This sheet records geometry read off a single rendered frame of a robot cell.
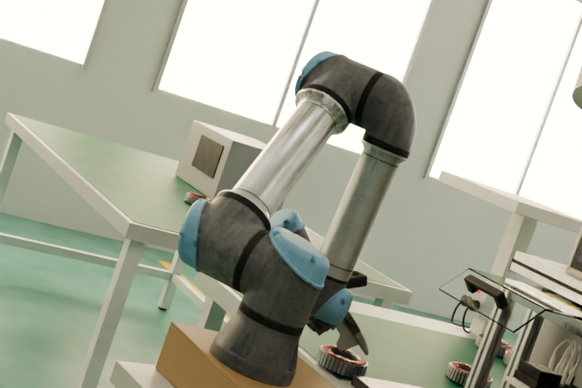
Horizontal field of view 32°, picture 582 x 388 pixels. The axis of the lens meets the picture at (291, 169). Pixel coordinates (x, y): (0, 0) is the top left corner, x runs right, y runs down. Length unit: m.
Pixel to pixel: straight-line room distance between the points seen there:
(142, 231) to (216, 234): 1.40
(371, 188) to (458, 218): 5.83
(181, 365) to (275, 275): 0.24
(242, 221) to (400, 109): 0.39
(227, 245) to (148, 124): 4.74
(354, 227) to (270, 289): 0.31
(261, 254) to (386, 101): 0.41
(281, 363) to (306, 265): 0.17
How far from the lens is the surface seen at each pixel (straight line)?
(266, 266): 1.67
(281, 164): 1.81
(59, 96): 6.23
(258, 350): 1.68
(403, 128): 1.90
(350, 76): 1.92
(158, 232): 3.12
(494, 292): 1.97
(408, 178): 7.38
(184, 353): 1.76
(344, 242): 1.92
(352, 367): 2.19
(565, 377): 2.21
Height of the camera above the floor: 1.30
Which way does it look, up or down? 5 degrees down
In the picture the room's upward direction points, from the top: 19 degrees clockwise
